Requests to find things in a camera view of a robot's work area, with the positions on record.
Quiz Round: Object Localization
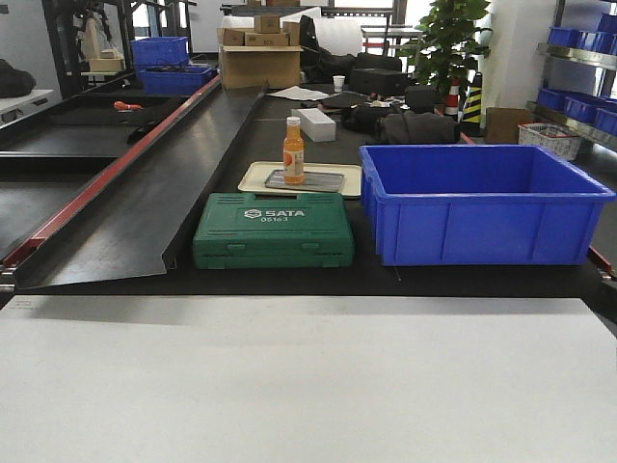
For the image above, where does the large blue plastic bin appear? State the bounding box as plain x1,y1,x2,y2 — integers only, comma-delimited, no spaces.
360,144,616,266

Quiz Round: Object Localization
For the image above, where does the orange handled tool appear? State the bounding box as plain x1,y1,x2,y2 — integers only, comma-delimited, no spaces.
114,100,143,111

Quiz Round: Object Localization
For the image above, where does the black metal chute panel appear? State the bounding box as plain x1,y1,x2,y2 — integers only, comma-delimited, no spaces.
11,85,264,292

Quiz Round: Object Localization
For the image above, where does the blue crate far left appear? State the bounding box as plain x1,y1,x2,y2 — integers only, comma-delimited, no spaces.
131,37,218,95

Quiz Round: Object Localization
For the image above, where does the green potted plant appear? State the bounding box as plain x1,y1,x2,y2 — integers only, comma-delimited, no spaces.
396,0,491,103

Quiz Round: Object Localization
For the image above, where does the white paper cup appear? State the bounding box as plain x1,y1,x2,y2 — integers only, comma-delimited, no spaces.
333,75,345,93

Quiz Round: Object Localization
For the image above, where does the orange juice bottle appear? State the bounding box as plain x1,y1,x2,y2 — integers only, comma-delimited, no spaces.
282,117,305,185

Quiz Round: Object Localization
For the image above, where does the beige plastic tray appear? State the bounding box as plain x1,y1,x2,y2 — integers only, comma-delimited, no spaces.
237,161,362,199

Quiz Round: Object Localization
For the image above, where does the white rectangular box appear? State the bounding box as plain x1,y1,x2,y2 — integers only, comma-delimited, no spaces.
291,108,336,142

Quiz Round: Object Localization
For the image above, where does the white mesh basket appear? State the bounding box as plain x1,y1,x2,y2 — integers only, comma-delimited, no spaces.
518,123,581,161

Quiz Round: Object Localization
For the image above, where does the small metal tray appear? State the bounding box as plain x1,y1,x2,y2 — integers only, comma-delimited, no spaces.
264,170,344,193

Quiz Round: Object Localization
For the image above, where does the open cardboard box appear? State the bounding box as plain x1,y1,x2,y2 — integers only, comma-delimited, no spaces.
217,28,302,90

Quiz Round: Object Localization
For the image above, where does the red conveyor side rail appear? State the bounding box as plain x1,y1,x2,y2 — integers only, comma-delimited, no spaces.
1,76,221,268

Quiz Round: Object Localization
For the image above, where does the green SATA tool case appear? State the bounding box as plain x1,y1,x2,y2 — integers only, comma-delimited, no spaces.
192,193,355,269

